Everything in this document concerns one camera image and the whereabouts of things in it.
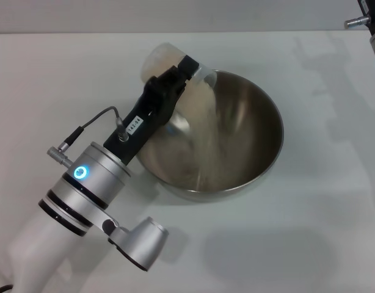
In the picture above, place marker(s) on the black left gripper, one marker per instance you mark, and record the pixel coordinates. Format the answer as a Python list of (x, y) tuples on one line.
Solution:
[(135, 128)]

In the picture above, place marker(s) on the white rice grains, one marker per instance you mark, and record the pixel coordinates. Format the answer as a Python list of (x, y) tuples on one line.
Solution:
[(202, 103)]

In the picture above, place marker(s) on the clear plastic measuring cup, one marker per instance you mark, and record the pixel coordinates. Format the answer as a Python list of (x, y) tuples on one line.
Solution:
[(163, 58)]

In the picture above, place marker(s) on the stainless steel mixing bowl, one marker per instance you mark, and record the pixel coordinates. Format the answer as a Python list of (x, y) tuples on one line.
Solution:
[(251, 137)]

